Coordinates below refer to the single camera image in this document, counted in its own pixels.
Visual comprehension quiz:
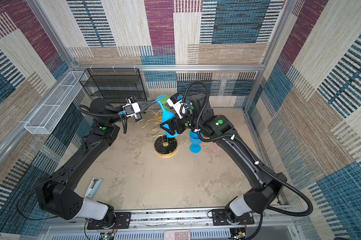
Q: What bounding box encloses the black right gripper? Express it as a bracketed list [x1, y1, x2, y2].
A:
[160, 109, 202, 136]

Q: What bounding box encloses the blue wine glass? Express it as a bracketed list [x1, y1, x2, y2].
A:
[189, 131, 202, 154]
[156, 95, 178, 138]

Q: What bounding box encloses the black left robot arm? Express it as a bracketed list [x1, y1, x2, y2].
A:
[35, 97, 156, 228]

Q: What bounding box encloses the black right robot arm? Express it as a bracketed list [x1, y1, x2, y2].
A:
[160, 94, 287, 224]

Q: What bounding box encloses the gold wine glass rack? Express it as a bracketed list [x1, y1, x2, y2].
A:
[136, 110, 178, 158]

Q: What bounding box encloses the light blue flat device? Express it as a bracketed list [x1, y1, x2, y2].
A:
[85, 178, 103, 199]

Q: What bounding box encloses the pink keypad device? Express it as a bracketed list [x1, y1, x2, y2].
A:
[163, 230, 191, 240]

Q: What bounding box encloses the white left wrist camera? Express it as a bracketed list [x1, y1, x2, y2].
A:
[119, 102, 141, 117]

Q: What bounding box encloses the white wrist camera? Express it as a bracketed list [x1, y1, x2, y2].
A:
[166, 93, 187, 119]
[119, 102, 141, 117]

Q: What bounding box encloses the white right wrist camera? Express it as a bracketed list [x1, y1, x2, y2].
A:
[166, 93, 187, 119]

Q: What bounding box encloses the black wire shelf rack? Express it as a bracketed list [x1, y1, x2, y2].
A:
[79, 68, 147, 105]

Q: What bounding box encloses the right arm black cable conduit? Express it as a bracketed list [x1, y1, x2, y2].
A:
[183, 80, 314, 240]

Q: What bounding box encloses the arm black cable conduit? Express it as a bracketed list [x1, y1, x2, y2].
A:
[77, 104, 122, 118]
[183, 80, 314, 240]

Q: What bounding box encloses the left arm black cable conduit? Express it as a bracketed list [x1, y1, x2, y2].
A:
[77, 104, 122, 118]

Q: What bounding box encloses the white wire mesh basket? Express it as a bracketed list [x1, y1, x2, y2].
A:
[24, 71, 83, 135]

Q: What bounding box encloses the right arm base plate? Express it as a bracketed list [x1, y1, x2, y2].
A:
[207, 209, 255, 226]

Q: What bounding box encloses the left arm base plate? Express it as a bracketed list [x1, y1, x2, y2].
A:
[86, 212, 131, 230]

